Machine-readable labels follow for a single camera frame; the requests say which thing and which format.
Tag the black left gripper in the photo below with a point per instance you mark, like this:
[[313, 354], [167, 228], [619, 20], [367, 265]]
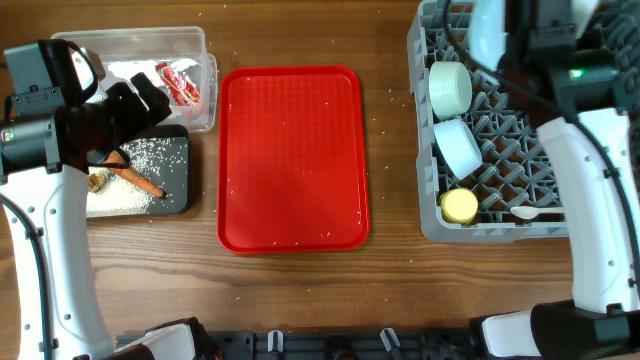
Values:
[[137, 118]]

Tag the brown food scrap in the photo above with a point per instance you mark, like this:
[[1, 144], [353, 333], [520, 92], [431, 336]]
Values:
[[97, 182]]

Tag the orange carrot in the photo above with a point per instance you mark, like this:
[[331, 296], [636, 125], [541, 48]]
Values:
[[129, 174]]

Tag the white napkin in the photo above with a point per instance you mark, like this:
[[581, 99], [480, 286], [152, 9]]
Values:
[[128, 69]]

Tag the white rice pile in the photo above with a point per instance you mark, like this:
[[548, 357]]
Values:
[[119, 197]]

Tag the red foil wrapper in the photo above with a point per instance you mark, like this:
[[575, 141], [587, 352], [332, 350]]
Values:
[[182, 89]]

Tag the mint green bowl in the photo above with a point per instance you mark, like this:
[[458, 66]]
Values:
[[450, 89]]

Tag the light blue bowl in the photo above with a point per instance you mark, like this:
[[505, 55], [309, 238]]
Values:
[[458, 147]]

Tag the yellow plastic cup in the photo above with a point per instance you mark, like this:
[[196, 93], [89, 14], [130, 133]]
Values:
[[459, 206]]

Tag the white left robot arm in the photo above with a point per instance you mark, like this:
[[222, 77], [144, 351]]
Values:
[[51, 124]]

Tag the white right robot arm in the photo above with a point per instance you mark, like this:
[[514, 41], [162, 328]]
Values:
[[557, 68]]

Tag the grey dishwasher rack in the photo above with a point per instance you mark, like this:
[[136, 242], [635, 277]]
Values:
[[514, 171]]

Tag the black tray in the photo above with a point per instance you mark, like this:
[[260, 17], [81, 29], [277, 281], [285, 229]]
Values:
[[176, 170]]

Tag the clear plastic bin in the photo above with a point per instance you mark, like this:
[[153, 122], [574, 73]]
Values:
[[161, 44]]

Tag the red serving tray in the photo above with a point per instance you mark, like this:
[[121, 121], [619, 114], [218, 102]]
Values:
[[292, 172]]

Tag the white spoon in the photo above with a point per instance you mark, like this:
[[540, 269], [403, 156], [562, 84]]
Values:
[[530, 212]]

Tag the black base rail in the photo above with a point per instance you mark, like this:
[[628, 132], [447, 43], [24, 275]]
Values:
[[388, 343]]

